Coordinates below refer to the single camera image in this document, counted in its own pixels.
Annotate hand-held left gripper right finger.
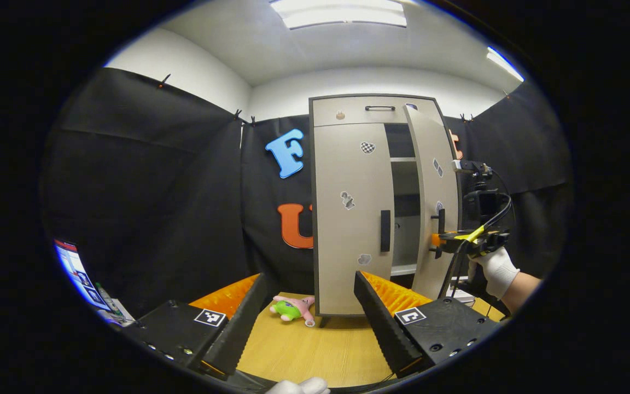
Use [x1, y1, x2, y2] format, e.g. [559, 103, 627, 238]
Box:
[353, 270, 504, 378]

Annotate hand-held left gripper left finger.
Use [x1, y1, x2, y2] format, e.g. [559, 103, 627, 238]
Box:
[124, 273, 268, 381]

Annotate beige cabinet door square stickers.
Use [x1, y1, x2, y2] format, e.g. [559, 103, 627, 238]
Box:
[402, 104, 462, 300]

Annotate beige cabinet door checkered sticker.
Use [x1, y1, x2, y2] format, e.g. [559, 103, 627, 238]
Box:
[313, 123, 395, 317]

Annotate beige double-door shoe cabinet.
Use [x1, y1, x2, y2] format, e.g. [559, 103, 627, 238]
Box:
[308, 94, 464, 328]

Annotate pink and green plush toy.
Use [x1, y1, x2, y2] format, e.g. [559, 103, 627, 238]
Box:
[270, 295, 316, 328]

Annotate narrow ceiling light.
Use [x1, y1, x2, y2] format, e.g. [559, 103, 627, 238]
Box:
[486, 47, 524, 83]

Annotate black backdrop cloth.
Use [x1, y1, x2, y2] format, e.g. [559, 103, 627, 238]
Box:
[42, 67, 574, 321]

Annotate bright display screen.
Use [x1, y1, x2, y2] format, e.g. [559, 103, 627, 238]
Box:
[54, 239, 113, 312]

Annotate large ceiling light panel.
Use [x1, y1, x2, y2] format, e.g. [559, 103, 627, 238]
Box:
[270, 0, 407, 30]

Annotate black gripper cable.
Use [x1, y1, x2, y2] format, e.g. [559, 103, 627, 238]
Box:
[438, 194, 514, 299]

